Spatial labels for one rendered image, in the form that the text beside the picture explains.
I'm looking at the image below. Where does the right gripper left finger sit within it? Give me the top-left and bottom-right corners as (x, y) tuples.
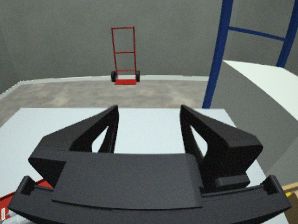
(36, 105), (119, 153)

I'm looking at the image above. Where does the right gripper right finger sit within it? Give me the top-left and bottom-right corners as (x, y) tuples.
(179, 105), (263, 190)

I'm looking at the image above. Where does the red scrap tray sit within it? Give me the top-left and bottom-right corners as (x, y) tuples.
(0, 178), (53, 220)

